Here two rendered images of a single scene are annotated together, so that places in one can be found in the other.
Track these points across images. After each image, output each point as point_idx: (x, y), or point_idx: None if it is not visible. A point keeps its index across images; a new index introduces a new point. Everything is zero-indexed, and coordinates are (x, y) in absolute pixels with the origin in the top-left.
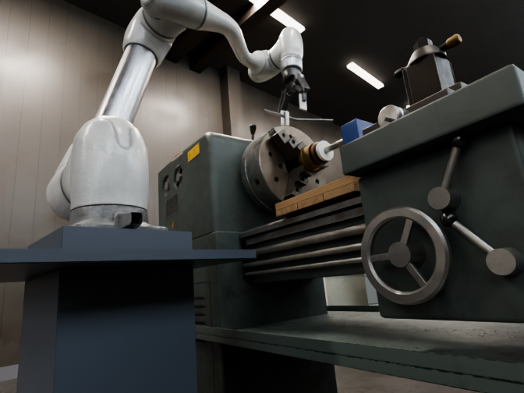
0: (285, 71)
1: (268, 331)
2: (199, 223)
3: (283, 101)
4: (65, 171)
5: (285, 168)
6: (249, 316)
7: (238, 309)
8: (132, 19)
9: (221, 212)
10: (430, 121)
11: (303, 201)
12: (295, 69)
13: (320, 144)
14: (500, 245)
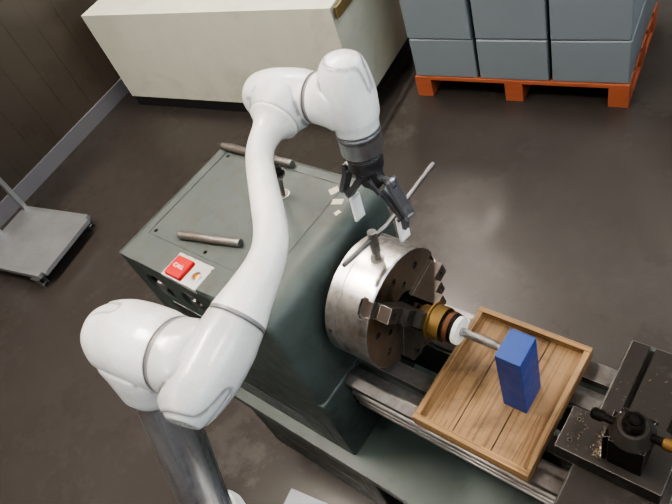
0: (356, 167)
1: (409, 454)
2: (283, 380)
3: (352, 189)
4: None
5: (396, 326)
6: (372, 420)
7: (363, 428)
8: (111, 370)
9: (321, 386)
10: None
11: (458, 444)
12: (375, 163)
13: (455, 334)
14: None
